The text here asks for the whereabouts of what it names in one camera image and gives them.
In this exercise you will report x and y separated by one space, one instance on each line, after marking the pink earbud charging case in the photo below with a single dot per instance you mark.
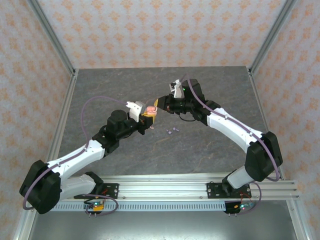
151 110

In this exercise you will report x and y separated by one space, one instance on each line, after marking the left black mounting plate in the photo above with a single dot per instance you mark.
112 191

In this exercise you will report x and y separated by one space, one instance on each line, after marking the black mounting plate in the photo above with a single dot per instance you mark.
112 191
212 191

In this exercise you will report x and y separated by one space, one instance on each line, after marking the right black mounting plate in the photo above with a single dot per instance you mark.
212 191

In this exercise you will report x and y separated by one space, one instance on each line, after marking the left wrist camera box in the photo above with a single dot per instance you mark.
135 110

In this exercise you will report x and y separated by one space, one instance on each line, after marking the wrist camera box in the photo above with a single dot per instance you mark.
178 91
135 110

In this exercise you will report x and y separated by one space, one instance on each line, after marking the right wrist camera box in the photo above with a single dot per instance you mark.
178 91

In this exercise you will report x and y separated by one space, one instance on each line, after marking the aluminium frame side rail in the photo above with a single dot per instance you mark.
263 112
64 112

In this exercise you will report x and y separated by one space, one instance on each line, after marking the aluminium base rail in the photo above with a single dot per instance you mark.
162 190

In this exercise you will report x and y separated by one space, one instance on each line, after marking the grey metal base plate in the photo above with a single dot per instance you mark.
160 225

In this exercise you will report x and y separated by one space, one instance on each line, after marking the aluminium frame post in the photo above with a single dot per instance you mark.
270 37
53 37

